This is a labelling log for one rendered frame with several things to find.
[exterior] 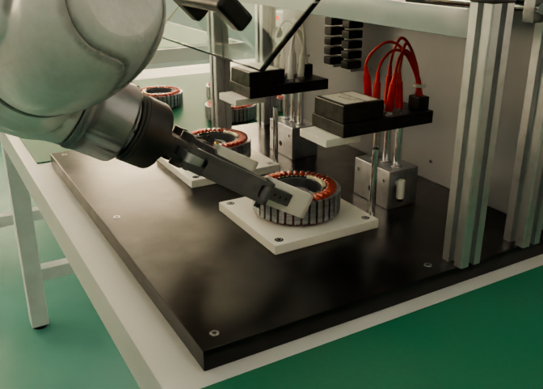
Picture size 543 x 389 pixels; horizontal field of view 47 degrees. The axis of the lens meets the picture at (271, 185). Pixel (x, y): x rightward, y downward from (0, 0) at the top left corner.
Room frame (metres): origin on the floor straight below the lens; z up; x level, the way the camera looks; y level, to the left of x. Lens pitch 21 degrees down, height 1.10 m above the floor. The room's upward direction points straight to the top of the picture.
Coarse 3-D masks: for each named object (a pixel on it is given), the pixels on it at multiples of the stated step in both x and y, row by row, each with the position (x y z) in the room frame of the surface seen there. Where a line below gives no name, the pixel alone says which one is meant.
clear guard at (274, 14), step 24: (240, 0) 0.61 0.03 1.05; (264, 0) 0.58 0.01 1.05; (288, 0) 0.55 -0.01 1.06; (312, 0) 0.52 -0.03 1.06; (168, 24) 0.69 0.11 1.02; (192, 24) 0.65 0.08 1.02; (216, 24) 0.61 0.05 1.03; (264, 24) 0.54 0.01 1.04; (288, 24) 0.51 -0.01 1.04; (192, 48) 0.61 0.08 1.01; (216, 48) 0.57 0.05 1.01; (240, 48) 0.54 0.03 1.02; (264, 48) 0.51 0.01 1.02
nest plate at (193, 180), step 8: (256, 152) 0.97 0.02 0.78; (160, 160) 0.95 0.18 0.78; (168, 160) 0.93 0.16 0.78; (256, 160) 0.93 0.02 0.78; (264, 160) 0.93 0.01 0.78; (272, 160) 0.93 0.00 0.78; (168, 168) 0.92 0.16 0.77; (176, 168) 0.89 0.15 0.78; (256, 168) 0.89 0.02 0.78; (264, 168) 0.90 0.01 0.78; (272, 168) 0.91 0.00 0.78; (184, 176) 0.86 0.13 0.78; (192, 176) 0.86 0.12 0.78; (200, 176) 0.86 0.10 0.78; (192, 184) 0.84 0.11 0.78; (200, 184) 0.85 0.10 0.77; (208, 184) 0.85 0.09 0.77
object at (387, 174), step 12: (360, 156) 0.83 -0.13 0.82; (360, 168) 0.81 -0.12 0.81; (384, 168) 0.78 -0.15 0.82; (396, 168) 0.78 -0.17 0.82; (408, 168) 0.78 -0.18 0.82; (360, 180) 0.81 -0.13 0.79; (384, 180) 0.77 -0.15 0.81; (408, 180) 0.78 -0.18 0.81; (360, 192) 0.81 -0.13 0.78; (384, 192) 0.77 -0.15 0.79; (408, 192) 0.78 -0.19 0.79; (384, 204) 0.77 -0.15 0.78; (396, 204) 0.77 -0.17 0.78; (408, 204) 0.78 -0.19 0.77
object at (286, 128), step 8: (272, 120) 1.03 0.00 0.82; (280, 120) 1.02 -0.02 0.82; (288, 120) 1.02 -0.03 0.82; (304, 120) 1.02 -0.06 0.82; (272, 128) 1.02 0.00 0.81; (280, 128) 1.00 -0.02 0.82; (288, 128) 0.98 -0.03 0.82; (296, 128) 0.97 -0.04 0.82; (272, 136) 1.03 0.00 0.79; (280, 136) 1.00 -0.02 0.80; (288, 136) 0.98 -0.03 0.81; (296, 136) 0.97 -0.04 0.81; (272, 144) 1.03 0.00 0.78; (280, 144) 1.00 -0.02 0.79; (288, 144) 0.98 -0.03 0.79; (296, 144) 0.97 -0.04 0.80; (304, 144) 0.98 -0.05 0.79; (312, 144) 0.99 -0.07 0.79; (280, 152) 1.00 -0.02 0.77; (288, 152) 0.98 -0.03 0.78; (296, 152) 0.97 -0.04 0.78; (304, 152) 0.98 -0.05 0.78; (312, 152) 0.99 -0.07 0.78
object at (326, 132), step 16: (320, 96) 0.78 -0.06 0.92; (336, 96) 0.78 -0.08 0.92; (352, 96) 0.78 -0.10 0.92; (368, 96) 0.78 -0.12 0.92; (320, 112) 0.77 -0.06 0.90; (336, 112) 0.74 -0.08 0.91; (352, 112) 0.73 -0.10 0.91; (368, 112) 0.75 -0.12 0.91; (400, 112) 0.78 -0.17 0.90; (416, 112) 0.78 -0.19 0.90; (432, 112) 0.80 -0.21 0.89; (304, 128) 0.77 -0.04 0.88; (320, 128) 0.77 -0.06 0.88; (336, 128) 0.74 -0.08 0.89; (352, 128) 0.73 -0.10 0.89; (368, 128) 0.74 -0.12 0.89; (384, 128) 0.76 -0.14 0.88; (400, 128) 0.77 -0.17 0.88; (320, 144) 0.73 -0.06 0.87; (336, 144) 0.73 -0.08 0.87; (384, 144) 0.80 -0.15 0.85; (400, 144) 0.78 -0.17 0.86; (384, 160) 0.80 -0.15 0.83; (400, 160) 0.78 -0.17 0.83
